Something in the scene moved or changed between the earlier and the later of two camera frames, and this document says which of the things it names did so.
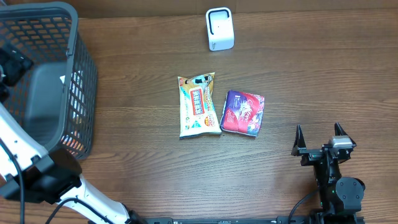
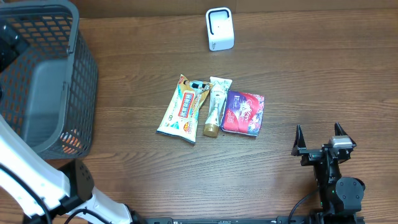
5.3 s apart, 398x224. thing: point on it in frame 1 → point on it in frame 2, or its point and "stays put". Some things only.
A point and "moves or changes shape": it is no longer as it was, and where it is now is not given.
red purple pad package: [242, 112] stays put
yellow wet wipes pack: [198, 114] moves or changes shape
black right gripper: [310, 155] stays put
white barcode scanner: [219, 28] stays put
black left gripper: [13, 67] → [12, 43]
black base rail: [286, 219] stays put
